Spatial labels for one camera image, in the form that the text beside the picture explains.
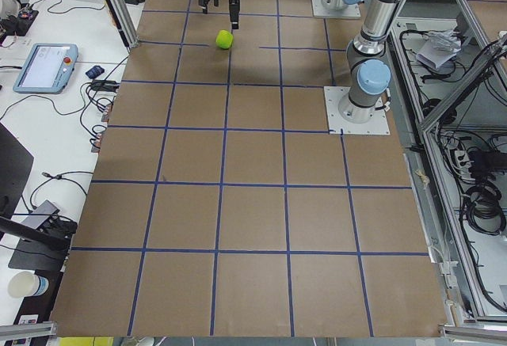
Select green apple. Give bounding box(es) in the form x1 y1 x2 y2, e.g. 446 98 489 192
215 29 234 50

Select small dark blue pouch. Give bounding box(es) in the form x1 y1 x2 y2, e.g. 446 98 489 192
86 65 105 79

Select near teach pendant tablet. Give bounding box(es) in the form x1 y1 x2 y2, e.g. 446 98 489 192
13 43 78 94

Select crumpled white papers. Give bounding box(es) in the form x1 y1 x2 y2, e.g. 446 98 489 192
416 29 461 70

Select white paper cup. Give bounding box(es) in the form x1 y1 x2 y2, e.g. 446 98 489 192
7 271 50 298

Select aluminium frame post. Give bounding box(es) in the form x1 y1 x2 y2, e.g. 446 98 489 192
105 0 139 49

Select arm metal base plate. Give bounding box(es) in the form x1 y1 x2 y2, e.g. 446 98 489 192
324 86 391 135
311 0 361 20

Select coiled black cables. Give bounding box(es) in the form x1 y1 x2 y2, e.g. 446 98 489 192
459 183 507 238

